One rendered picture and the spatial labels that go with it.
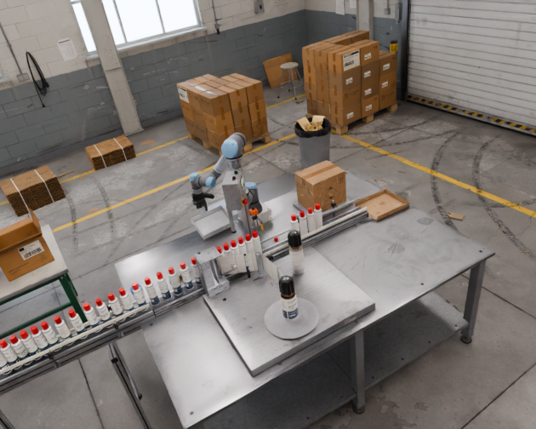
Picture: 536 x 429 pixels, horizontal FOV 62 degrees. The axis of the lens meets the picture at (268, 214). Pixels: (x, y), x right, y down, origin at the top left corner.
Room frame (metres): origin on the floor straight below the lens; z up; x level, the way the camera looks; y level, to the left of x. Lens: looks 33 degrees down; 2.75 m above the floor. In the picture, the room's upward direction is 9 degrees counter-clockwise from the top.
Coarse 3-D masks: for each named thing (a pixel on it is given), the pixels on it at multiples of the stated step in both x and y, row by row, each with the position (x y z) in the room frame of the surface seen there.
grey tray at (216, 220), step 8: (216, 208) 2.98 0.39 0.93; (200, 216) 2.92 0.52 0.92; (208, 216) 2.94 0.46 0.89; (216, 216) 2.94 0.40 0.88; (224, 216) 2.93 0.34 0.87; (192, 224) 2.87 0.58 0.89; (200, 224) 2.87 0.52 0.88; (208, 224) 2.86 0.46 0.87; (216, 224) 2.86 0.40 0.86; (224, 224) 2.86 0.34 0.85; (200, 232) 2.75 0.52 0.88; (208, 232) 2.73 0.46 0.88; (216, 232) 2.77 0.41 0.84
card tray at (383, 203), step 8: (376, 192) 2.93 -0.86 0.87; (384, 192) 2.96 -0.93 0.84; (392, 192) 2.89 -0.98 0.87; (360, 200) 2.86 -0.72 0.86; (368, 200) 2.89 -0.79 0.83; (376, 200) 2.87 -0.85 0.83; (384, 200) 2.86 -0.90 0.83; (392, 200) 2.84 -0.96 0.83; (400, 200) 2.81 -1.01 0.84; (368, 208) 2.79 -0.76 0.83; (376, 208) 2.77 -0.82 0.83; (384, 208) 2.76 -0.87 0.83; (392, 208) 2.74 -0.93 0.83; (400, 208) 2.70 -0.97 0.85; (376, 216) 2.66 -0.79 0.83; (384, 216) 2.64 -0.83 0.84
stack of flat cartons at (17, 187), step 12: (48, 168) 5.73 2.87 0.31; (12, 180) 5.50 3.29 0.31; (24, 180) 5.44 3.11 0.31; (36, 180) 5.38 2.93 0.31; (48, 180) 5.34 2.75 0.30; (12, 192) 5.13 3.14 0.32; (24, 192) 5.17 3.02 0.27; (36, 192) 5.23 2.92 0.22; (48, 192) 5.31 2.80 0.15; (60, 192) 5.38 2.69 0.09; (12, 204) 5.06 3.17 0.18; (24, 204) 5.14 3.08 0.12; (36, 204) 5.20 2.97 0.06
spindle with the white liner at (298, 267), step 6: (288, 234) 2.15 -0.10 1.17; (294, 234) 2.14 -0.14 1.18; (288, 240) 2.15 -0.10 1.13; (294, 240) 2.12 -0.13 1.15; (300, 240) 2.14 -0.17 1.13; (294, 246) 2.12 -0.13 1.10; (300, 246) 2.16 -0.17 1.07; (294, 252) 2.12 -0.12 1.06; (300, 252) 2.13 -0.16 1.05; (294, 258) 2.12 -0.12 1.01; (300, 258) 2.12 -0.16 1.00; (294, 264) 2.12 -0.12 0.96; (300, 264) 2.12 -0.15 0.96; (294, 270) 2.12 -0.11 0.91; (300, 270) 2.12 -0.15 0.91
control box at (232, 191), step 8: (240, 176) 2.42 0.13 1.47; (224, 184) 2.34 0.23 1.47; (232, 184) 2.33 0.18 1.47; (240, 184) 2.38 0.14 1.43; (224, 192) 2.34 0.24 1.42; (232, 192) 2.33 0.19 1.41; (240, 192) 2.35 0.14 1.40; (232, 200) 2.33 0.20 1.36; (240, 200) 2.33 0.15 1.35; (232, 208) 2.34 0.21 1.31; (240, 208) 2.33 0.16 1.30
